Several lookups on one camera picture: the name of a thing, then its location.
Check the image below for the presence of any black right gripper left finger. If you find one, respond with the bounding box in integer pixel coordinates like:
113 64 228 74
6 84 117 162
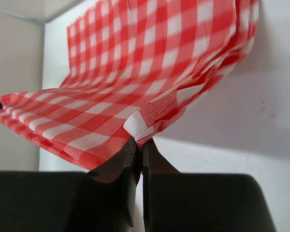
0 139 137 232

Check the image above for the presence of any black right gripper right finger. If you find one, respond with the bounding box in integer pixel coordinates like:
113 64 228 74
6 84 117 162
143 140 275 232

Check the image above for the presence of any red white checkered cloth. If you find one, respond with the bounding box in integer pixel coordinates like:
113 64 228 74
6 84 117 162
0 0 259 170

